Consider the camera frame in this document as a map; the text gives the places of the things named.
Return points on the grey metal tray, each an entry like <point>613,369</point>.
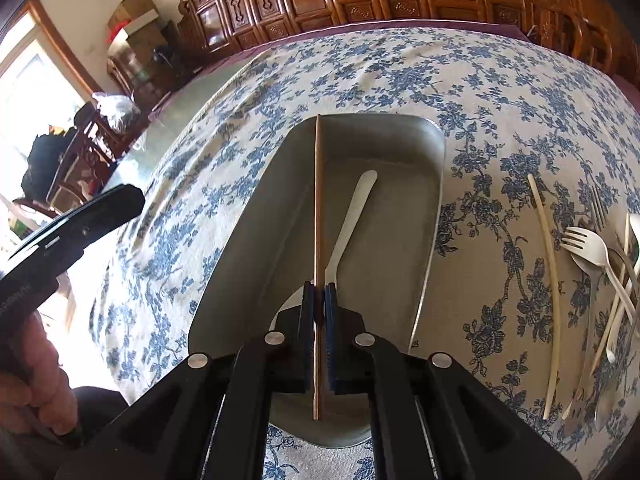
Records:
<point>390,200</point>

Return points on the brown wooden chopstick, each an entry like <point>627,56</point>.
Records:
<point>318,185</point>

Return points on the person's left hand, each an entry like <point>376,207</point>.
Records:
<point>45,380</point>

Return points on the white flat box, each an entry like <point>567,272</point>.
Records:
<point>137,22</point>

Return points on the black clothes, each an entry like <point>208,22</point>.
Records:
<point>45,160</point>

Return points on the clear plastic bag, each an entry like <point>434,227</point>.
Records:
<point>117,110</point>

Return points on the purple cloth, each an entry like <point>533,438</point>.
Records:
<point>280,42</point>

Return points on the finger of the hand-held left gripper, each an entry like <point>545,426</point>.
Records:
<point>110,205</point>

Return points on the blue floral tablecloth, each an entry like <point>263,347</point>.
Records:
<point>375,75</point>

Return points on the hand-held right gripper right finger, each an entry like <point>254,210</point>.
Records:
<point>330,310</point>

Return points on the cream chopstick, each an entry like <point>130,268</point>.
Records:
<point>625,240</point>
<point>549,260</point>

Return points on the wooden framed window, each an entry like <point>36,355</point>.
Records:
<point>30,85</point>

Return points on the dark wooden chair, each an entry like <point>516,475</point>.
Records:
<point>90,160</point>
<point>100,130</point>

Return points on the carved wooden armchair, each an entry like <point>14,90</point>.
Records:
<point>575,15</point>

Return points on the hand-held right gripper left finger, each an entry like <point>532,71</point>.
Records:
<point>311,310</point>

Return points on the brown cardboard box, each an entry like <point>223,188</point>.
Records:
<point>147,42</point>
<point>132,7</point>

